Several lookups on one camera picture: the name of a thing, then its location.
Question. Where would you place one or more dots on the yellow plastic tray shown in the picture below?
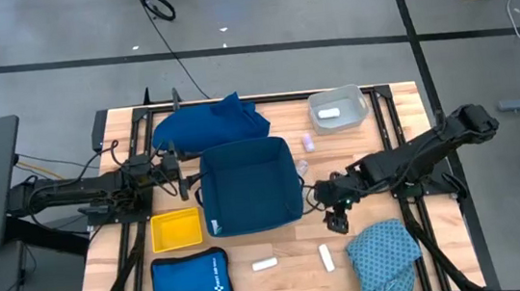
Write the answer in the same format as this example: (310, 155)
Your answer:
(177, 231)

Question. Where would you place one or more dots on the clear plastic bottle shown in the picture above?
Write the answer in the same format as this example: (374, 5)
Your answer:
(302, 166)

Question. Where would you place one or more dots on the small purple bottle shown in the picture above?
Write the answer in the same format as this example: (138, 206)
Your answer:
(308, 143)

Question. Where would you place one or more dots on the black power box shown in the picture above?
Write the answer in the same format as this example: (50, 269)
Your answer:
(99, 131)

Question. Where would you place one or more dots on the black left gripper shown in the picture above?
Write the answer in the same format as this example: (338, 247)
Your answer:
(176, 166)

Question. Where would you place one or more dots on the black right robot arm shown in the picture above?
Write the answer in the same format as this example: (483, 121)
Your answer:
(411, 154)

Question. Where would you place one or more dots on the white gauze roll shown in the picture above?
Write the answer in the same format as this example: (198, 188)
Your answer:
(328, 113)
(265, 264)
(326, 257)

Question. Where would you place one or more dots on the navy white striped fabric basket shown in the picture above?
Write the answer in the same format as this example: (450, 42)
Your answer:
(249, 185)

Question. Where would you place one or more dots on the black aluminium frame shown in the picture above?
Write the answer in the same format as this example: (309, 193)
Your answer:
(284, 97)

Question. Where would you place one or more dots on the teal patterned cloth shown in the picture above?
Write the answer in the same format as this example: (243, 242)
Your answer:
(383, 258)

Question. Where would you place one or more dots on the dark blue cloth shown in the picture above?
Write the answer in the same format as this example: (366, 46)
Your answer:
(209, 124)

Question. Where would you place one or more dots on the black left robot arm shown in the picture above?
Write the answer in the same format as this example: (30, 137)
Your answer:
(76, 191)

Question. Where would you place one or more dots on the blue first aid pouch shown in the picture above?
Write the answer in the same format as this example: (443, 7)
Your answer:
(187, 286)

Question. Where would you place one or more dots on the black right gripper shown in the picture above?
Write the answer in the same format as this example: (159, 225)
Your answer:
(335, 190)

